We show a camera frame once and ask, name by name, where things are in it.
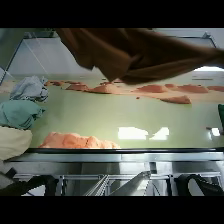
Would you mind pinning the brown T-shirt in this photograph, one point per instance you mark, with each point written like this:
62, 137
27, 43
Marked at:
140, 53

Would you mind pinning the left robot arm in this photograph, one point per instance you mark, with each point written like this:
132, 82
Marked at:
30, 185

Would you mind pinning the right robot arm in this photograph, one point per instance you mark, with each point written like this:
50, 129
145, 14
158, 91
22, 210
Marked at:
203, 186

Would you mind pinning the grey-blue garment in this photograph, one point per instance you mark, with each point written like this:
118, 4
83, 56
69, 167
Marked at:
30, 88

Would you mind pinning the teal garment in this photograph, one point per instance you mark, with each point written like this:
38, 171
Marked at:
18, 113

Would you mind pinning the cream garment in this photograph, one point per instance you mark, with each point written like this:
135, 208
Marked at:
11, 141

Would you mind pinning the green garment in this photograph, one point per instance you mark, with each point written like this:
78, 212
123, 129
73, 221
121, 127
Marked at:
221, 116

